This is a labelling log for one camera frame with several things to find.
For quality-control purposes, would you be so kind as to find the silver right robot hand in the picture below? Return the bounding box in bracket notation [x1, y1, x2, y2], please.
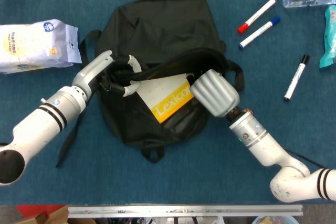
[185, 68, 241, 118]

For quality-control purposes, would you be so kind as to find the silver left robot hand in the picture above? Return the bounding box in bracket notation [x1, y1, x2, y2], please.
[72, 50, 144, 101]

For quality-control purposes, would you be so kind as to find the white yellow Lexicon book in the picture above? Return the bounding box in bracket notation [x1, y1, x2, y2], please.
[138, 73, 196, 124]

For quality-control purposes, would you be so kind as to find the black fabric backpack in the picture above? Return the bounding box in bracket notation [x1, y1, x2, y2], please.
[55, 0, 245, 168]

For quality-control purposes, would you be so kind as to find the white snack bag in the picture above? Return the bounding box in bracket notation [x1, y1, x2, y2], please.
[0, 18, 82, 75]

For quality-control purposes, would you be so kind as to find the blue capped whiteboard marker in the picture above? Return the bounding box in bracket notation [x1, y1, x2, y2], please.
[238, 15, 281, 50]

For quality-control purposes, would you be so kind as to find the black capped whiteboard marker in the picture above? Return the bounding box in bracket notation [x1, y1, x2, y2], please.
[283, 54, 310, 102]

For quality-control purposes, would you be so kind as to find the red capped whiteboard marker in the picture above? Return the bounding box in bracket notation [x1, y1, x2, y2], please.
[237, 0, 278, 35]

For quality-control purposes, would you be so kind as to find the blue felt table cover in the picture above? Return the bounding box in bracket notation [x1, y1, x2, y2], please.
[0, 0, 336, 205]

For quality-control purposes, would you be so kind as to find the teal snack packet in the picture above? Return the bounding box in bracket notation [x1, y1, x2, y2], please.
[319, 5, 336, 69]

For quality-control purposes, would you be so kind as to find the light blue bowl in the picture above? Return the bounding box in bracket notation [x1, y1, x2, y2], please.
[251, 215, 300, 224]

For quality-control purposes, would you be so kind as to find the red panel below table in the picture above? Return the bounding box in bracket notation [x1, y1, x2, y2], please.
[16, 204, 65, 217]

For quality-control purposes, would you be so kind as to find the brown cardboard box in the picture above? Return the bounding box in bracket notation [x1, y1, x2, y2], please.
[13, 205, 69, 224]

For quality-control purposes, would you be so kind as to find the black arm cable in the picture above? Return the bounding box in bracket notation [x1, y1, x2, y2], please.
[283, 146, 329, 169]

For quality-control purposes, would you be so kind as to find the aluminium frame rail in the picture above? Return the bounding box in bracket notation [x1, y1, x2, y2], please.
[67, 204, 304, 219]

